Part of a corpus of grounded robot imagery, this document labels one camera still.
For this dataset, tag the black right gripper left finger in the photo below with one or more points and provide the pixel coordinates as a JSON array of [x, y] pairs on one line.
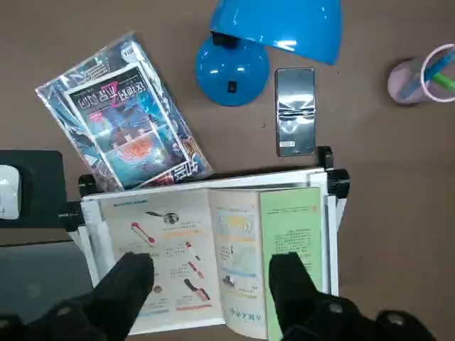
[[121, 295]]

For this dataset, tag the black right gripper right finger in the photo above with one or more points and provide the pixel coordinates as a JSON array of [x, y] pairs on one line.
[[295, 298]]

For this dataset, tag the green cover picture textbook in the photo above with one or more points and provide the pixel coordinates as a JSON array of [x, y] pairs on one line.
[[177, 248]]

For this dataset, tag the blue desk lamp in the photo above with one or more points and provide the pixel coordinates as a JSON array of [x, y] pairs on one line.
[[231, 71]]

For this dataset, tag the white folding book stand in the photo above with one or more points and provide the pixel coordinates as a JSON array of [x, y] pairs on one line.
[[330, 227]]

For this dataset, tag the grey laptop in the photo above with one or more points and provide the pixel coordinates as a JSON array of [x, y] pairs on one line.
[[35, 277]]

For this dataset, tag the black mouse pad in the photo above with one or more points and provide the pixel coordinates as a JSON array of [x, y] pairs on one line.
[[46, 184]]

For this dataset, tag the white computer mouse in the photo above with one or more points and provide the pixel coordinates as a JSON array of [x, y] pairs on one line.
[[9, 192]]

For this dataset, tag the plastic wrapped comic magazine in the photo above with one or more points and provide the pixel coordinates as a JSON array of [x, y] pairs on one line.
[[124, 124]]

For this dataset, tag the black foldable phone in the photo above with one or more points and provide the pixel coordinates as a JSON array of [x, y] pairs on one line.
[[295, 106]]

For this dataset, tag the pink pen cup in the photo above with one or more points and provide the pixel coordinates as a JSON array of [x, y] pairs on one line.
[[405, 81]]

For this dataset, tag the green marker pen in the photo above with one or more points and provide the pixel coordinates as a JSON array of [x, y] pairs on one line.
[[446, 81]]

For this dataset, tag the blue marker pen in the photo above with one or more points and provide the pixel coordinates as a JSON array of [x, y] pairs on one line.
[[435, 67]]

